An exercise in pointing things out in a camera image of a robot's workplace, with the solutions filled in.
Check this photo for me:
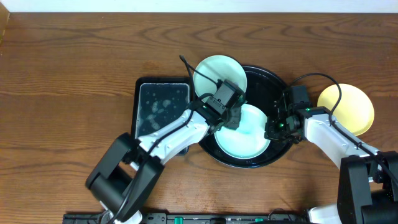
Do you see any pale green plate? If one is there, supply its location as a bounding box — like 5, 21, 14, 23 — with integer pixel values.
193, 55, 248, 96
215, 104, 270, 159

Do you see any round black tray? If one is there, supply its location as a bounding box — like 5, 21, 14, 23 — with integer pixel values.
199, 65, 292, 169

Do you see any yellow plate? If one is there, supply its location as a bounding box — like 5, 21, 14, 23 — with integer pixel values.
317, 83, 374, 136

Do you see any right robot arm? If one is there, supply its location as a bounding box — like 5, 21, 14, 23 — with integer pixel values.
265, 107, 397, 223

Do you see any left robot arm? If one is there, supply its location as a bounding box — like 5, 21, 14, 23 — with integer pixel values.
85, 93, 245, 223

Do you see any black rectangular water tray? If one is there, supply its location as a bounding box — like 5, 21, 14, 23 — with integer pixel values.
131, 77, 190, 139

